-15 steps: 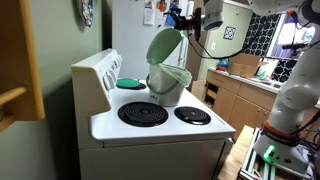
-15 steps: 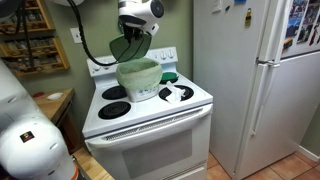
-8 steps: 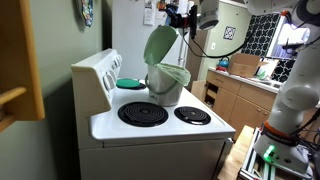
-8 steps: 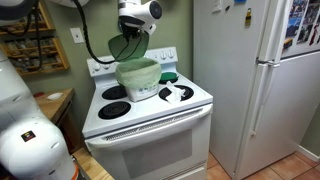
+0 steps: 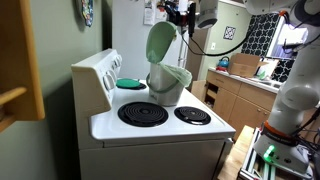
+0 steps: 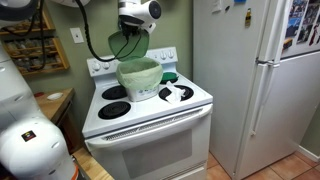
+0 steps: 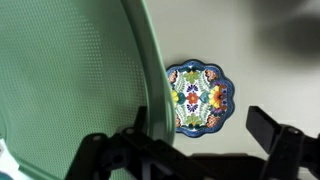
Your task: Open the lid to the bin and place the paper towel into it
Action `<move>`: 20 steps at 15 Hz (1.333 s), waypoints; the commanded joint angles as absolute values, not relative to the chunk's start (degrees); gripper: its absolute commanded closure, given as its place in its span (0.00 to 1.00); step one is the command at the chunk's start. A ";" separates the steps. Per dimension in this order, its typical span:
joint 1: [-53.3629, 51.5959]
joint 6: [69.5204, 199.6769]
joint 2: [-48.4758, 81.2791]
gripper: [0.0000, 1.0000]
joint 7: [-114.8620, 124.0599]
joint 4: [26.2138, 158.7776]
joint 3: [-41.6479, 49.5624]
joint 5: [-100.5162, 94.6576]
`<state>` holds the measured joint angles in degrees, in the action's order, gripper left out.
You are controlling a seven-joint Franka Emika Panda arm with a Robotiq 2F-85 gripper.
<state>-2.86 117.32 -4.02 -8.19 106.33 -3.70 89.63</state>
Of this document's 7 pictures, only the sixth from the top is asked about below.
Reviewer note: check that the silver pot with green cloth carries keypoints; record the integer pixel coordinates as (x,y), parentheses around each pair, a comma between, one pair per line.
(142,94)

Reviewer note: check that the yellow fridge magnet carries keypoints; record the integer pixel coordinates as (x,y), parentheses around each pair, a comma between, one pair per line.
(248,17)

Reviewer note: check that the small black coil burner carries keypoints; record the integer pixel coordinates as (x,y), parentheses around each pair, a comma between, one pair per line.
(166,82)
(114,110)

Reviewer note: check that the small white dish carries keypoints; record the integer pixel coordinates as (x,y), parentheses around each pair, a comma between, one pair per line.
(54,96)

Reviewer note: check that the large black coil burner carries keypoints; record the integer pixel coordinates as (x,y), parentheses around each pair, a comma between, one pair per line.
(188,91)
(113,93)

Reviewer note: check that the dark group photo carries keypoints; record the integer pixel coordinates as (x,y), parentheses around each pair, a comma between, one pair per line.
(306,28)

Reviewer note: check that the red white photo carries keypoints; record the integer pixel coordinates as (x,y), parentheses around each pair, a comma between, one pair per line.
(315,33)

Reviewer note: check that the blue landscape photo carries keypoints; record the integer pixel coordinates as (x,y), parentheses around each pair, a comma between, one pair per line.
(295,20)

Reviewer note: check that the blue paper sheet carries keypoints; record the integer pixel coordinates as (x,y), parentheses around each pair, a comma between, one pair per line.
(240,1)

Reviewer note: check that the wooden side counter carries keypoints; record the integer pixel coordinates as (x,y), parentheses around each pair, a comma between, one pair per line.
(56,106)

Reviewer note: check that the white stove knob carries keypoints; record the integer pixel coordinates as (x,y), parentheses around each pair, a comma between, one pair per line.
(171,54)
(106,65)
(96,66)
(163,55)

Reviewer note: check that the green round disc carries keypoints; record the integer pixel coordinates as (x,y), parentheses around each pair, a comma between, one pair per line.
(170,76)

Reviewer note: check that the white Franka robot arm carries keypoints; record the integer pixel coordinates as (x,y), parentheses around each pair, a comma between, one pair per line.
(30,150)

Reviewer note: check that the white refrigerator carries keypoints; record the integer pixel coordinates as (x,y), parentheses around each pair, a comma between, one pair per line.
(266,100)

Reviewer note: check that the white paper towel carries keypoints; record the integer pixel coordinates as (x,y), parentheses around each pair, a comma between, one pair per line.
(175,93)

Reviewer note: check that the light green plastic bowl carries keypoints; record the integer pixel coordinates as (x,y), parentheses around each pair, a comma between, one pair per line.
(140,75)

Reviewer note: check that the wooden robot table top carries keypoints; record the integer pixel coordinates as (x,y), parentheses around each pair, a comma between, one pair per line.
(93,166)

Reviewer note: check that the white paper note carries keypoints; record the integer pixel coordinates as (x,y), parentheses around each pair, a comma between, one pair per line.
(216,6)

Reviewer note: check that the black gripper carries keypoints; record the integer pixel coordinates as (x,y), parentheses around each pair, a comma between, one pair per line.
(132,28)

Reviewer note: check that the white light switch plate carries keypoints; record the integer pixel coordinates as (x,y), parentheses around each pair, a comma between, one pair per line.
(77,35)

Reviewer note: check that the wooden wall spice shelf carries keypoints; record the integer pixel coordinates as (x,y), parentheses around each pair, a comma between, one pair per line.
(53,63)

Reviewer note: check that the green bin lid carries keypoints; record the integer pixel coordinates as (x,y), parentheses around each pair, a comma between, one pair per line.
(115,45)

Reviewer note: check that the white electric stove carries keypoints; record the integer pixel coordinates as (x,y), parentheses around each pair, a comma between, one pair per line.
(150,140)

